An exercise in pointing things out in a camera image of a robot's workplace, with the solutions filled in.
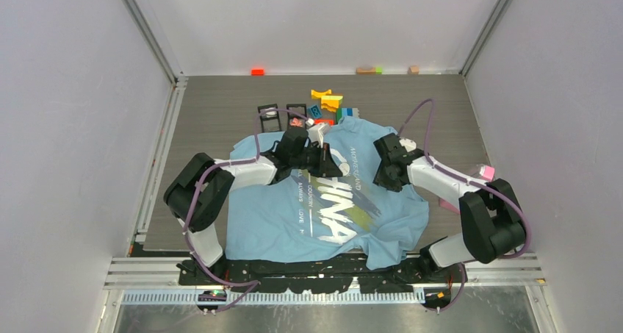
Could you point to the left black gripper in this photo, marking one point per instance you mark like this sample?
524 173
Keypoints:
325 166

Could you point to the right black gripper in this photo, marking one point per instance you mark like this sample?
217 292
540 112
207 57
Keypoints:
380 180

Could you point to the light blue printed t-shirt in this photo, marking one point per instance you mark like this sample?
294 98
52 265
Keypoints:
305 218

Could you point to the pink leaf brooch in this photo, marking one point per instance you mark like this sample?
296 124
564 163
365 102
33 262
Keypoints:
296 122

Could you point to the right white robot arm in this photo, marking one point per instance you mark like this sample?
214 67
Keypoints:
491 219

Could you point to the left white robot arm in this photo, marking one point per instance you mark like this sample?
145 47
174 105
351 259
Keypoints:
198 193

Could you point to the right black brooch box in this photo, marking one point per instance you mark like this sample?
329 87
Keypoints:
299 111

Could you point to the black brooch box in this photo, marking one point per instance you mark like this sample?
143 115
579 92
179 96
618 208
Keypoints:
299 111
269 118

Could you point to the left black brooch box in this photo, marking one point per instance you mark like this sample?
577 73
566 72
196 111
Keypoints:
269 118

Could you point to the red flat block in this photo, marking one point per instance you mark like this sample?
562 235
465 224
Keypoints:
326 121

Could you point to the multicolour brick stack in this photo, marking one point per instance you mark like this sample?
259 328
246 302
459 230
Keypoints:
347 112

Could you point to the blue figure-eight block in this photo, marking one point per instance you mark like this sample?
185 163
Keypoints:
315 112

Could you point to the yellow arch block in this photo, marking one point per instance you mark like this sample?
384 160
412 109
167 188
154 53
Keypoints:
315 94

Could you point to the tan arch wooden block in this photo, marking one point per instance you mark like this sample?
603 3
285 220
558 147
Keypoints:
366 70

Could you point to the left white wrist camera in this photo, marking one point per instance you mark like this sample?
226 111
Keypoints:
316 134

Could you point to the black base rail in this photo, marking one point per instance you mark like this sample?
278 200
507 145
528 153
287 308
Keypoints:
240 279

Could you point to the red block by wall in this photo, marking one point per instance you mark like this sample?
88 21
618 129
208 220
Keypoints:
257 71

